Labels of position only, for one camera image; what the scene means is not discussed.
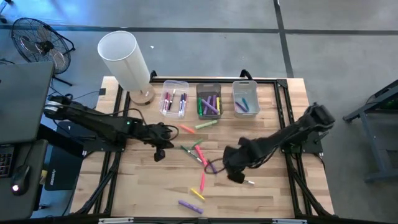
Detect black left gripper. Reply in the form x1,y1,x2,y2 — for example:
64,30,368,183
144,122,175,163

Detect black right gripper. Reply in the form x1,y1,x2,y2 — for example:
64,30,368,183
223,137,267,184

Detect blue pen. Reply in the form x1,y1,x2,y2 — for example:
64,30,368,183
180,145,203,164

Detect small yellow highlighter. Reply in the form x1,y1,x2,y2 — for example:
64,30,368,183
190,187,206,201

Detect light green highlighter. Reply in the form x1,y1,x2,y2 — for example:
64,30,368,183
195,119,219,130

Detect black capped thin marker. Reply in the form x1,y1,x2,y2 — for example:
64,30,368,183
169,88,177,111

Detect clear plastic bin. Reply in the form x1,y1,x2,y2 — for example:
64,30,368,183
159,79,190,119

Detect dark purple pen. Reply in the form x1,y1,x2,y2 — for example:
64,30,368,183
234,101,249,113

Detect grey translucent plastic bin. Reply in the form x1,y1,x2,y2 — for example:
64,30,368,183
195,82,224,121

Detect white plastic bin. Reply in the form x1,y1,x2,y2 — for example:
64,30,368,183
232,80,261,118

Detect white shade lamp wooden base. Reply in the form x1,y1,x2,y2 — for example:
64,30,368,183
96,30,155,106

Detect black computer case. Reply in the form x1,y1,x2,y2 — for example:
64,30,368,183
44,121,85,191

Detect dark metal cart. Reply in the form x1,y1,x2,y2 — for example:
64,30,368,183
343,79,398,184

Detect black computer mouse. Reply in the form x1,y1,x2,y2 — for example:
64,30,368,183
11,164,31,197

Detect black floor fan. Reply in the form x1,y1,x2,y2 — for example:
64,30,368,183
11,17,76,87

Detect black keyboard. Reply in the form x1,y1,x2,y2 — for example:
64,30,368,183
0,146,15,179

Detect white metal bracket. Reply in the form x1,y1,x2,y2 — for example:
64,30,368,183
98,217,134,224
272,218,308,224

